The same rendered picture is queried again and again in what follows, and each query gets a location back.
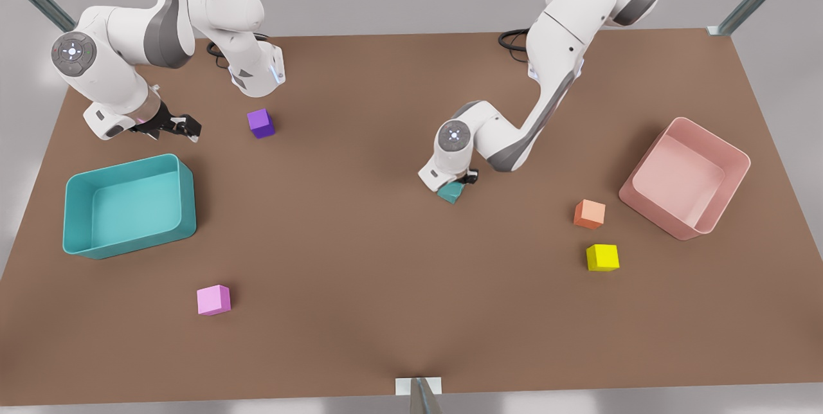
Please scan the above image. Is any teal blue cube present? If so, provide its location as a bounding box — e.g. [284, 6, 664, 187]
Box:
[437, 181, 466, 205]

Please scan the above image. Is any purple cube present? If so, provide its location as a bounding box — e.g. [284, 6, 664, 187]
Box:
[247, 109, 276, 140]

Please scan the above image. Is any teal rectangular bin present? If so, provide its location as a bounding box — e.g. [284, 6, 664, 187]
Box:
[62, 154, 197, 260]

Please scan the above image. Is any orange cube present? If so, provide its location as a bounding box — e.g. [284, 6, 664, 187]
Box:
[574, 199, 606, 230]

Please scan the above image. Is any yellow cube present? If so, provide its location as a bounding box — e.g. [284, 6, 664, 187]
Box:
[586, 244, 620, 273]

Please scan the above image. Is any pink cube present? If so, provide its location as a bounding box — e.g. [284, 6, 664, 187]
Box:
[197, 285, 231, 317]

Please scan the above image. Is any pink rectangular bin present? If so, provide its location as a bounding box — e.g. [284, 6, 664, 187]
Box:
[619, 117, 752, 241]

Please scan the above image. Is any black cable loop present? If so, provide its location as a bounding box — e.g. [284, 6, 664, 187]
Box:
[206, 33, 271, 71]
[498, 28, 532, 53]

